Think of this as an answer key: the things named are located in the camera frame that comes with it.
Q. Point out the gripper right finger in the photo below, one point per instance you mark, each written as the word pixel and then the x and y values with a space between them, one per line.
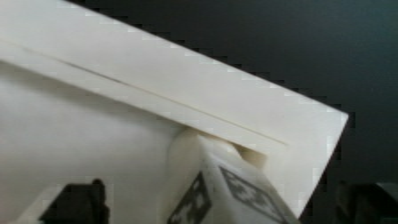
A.
pixel 367 203

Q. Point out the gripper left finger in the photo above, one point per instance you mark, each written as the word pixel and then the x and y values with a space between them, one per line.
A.
pixel 79 206

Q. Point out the white leg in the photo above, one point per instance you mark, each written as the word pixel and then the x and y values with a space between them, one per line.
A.
pixel 218 191

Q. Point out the white square table top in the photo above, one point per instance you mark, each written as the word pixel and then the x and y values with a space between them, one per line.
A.
pixel 106 90

